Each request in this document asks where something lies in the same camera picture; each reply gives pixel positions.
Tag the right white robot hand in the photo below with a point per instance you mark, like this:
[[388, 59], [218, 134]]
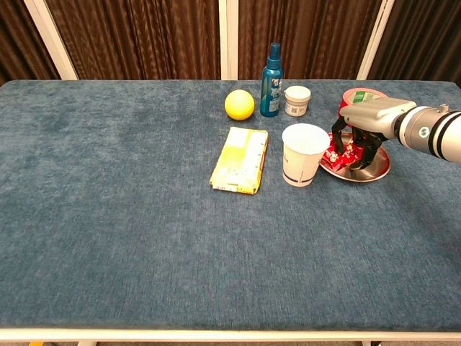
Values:
[[374, 115]]

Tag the red candies heap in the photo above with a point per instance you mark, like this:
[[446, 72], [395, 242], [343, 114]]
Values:
[[333, 157]]

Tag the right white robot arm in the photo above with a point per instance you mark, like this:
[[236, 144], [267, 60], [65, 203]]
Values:
[[439, 129]]

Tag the silver metal plate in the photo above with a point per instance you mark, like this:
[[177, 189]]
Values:
[[360, 175]]

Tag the white paper cup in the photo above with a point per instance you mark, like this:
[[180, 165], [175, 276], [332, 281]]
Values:
[[300, 162]]

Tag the red tape roll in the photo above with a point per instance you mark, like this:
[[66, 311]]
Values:
[[347, 99]]

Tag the small white jar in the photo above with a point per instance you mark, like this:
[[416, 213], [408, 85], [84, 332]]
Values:
[[297, 101]]

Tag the brown pleated curtain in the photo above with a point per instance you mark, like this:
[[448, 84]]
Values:
[[317, 36], [144, 36], [18, 36], [425, 36]]

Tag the blue spray bottle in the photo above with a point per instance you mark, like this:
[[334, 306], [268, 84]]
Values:
[[272, 90]]

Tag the yellow ball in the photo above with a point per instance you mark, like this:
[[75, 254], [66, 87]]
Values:
[[239, 104]]

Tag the blue table cloth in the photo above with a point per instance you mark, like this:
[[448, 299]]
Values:
[[144, 216]]

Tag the yellow bar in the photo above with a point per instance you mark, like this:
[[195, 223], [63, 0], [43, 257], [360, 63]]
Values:
[[36, 344]]

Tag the white partition post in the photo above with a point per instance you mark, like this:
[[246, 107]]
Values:
[[50, 39], [375, 39], [228, 36]]

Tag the white table frame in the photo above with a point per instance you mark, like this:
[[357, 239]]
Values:
[[216, 335]]

